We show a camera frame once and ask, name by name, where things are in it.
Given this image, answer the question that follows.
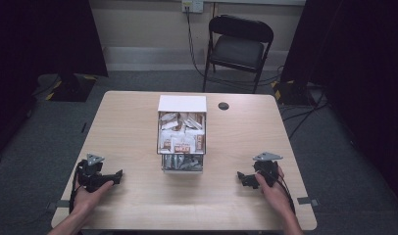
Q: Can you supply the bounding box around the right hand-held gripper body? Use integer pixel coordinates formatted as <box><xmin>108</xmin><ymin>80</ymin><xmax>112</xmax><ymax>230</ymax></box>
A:
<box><xmin>252</xmin><ymin>151</ymin><xmax>284</xmax><ymax>189</ymax></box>

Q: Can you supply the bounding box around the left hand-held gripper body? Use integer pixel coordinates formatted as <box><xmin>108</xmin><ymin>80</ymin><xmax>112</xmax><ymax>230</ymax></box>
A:
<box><xmin>76</xmin><ymin>153</ymin><xmax>114</xmax><ymax>194</ymax></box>

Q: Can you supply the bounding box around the person's left hand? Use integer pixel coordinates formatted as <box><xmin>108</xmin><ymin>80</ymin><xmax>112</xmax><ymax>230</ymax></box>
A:
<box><xmin>74</xmin><ymin>180</ymin><xmax>116</xmax><ymax>217</ymax></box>

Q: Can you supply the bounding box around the person's right hand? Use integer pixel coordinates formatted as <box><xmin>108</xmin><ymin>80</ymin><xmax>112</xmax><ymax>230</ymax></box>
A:
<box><xmin>254</xmin><ymin>165</ymin><xmax>293</xmax><ymax>217</ymax></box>

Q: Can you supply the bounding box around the grey tape strip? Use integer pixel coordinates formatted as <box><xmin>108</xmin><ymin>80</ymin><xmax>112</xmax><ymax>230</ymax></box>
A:
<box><xmin>45</xmin><ymin>199</ymin><xmax>72</xmax><ymax>212</ymax></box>
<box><xmin>296</xmin><ymin>196</ymin><xmax>320</xmax><ymax>208</ymax></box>

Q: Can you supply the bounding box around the clear drawer with grey packets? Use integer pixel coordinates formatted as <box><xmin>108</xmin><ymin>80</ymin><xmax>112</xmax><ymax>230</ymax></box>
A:
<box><xmin>160</xmin><ymin>153</ymin><xmax>205</xmax><ymax>174</ymax></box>

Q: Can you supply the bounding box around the pile of grey packets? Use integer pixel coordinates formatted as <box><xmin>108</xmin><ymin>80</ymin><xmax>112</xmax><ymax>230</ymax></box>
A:
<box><xmin>163</xmin><ymin>154</ymin><xmax>203</xmax><ymax>171</ymax></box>

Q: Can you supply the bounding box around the pile of brown-white packets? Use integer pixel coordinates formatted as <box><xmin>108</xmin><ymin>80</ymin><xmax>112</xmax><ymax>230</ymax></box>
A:
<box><xmin>158</xmin><ymin>112</ymin><xmax>206</xmax><ymax>155</ymax></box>

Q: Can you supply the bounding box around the clear drawer with brown-white packets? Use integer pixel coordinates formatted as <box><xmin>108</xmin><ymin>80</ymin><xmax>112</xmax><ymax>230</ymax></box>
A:
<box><xmin>156</xmin><ymin>110</ymin><xmax>208</xmax><ymax>156</ymax></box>

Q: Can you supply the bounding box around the black stand base yellow-striped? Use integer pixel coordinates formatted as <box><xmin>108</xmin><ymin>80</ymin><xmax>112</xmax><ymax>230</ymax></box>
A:
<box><xmin>271</xmin><ymin>79</ymin><xmax>318</xmax><ymax>107</ymax></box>
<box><xmin>44</xmin><ymin>72</ymin><xmax>99</xmax><ymax>103</ymax></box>

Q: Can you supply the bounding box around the white box of snack packets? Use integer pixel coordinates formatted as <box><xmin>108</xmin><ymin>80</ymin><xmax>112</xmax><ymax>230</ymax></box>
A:
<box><xmin>157</xmin><ymin>94</ymin><xmax>209</xmax><ymax>174</ymax></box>

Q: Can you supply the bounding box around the black folding chair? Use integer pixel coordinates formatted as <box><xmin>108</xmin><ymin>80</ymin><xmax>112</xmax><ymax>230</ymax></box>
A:
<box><xmin>202</xmin><ymin>14</ymin><xmax>275</xmax><ymax>95</ymax></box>

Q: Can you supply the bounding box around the dark curtain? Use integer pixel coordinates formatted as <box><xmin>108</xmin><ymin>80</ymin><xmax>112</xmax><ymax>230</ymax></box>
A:
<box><xmin>0</xmin><ymin>0</ymin><xmax>109</xmax><ymax>165</ymax></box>
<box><xmin>279</xmin><ymin>0</ymin><xmax>398</xmax><ymax>210</ymax></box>

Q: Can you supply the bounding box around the left hand-held gripper cable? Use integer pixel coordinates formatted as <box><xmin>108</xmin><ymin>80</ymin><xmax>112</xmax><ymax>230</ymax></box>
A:
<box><xmin>68</xmin><ymin>159</ymin><xmax>89</xmax><ymax>214</ymax></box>

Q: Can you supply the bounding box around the hand-held gripper cable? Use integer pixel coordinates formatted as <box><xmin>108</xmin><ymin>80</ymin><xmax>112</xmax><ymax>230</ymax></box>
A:
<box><xmin>68</xmin><ymin>159</ymin><xmax>89</xmax><ymax>214</ymax></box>
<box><xmin>269</xmin><ymin>165</ymin><xmax>297</xmax><ymax>215</ymax></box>

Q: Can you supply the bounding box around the right hand-held gripper cable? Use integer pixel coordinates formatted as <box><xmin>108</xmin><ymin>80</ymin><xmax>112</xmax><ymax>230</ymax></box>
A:
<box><xmin>269</xmin><ymin>165</ymin><xmax>297</xmax><ymax>215</ymax></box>

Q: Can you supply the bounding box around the black floor cable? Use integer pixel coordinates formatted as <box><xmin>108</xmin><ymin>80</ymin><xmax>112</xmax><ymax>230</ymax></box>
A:
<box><xmin>278</xmin><ymin>84</ymin><xmax>330</xmax><ymax>141</ymax></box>

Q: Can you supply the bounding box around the white wall socket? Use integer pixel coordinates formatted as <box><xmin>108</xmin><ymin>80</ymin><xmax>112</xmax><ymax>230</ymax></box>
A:
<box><xmin>181</xmin><ymin>0</ymin><xmax>205</xmax><ymax>15</ymax></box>

